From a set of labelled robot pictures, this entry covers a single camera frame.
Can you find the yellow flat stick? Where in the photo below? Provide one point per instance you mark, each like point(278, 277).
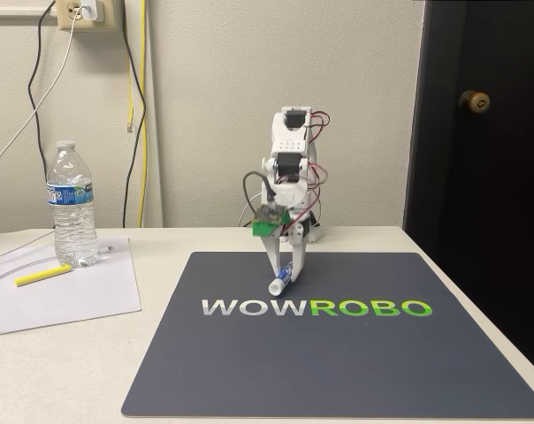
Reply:
point(41, 275)

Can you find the brass door knob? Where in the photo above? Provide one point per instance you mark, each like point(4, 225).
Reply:
point(474, 101)

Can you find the grey WOWROBO mat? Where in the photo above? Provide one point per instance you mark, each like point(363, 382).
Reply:
point(315, 362)

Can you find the white charger plug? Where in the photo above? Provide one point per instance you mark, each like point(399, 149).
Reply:
point(92, 9)

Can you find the blue and white marker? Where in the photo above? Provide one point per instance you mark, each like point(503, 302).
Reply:
point(276, 286)

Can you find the dark door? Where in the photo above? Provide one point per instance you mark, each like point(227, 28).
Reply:
point(492, 199)

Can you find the green mounted camera board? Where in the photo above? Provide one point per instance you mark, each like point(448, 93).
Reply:
point(267, 223)

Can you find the clear plastic water bottle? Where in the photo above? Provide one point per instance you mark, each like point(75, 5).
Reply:
point(72, 212)

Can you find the white paper sheet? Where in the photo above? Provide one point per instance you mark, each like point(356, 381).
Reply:
point(72, 305)

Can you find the beige wall outlet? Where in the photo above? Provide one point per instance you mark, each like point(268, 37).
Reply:
point(68, 17)

